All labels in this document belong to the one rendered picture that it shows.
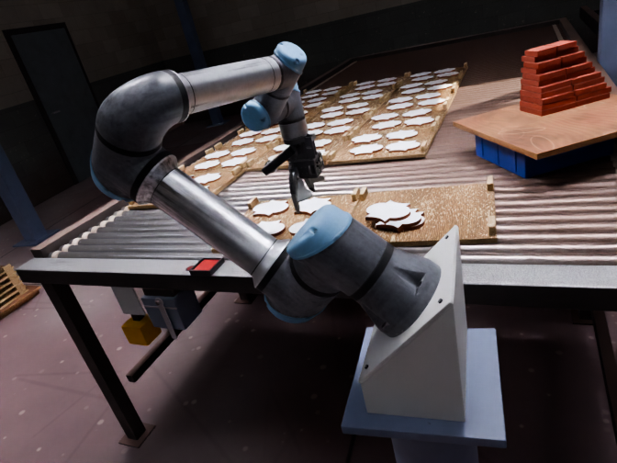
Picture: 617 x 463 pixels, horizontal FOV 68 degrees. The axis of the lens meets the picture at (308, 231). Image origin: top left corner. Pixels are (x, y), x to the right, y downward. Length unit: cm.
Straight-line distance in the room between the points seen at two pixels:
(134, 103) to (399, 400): 67
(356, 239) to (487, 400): 36
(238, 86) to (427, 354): 61
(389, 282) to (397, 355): 12
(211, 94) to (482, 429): 75
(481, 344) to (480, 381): 10
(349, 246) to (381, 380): 24
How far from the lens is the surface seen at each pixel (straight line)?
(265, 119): 114
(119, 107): 85
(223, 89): 94
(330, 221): 75
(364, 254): 75
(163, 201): 89
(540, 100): 176
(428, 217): 134
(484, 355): 97
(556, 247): 121
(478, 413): 87
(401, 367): 79
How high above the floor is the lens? 153
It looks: 25 degrees down
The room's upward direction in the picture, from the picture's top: 14 degrees counter-clockwise
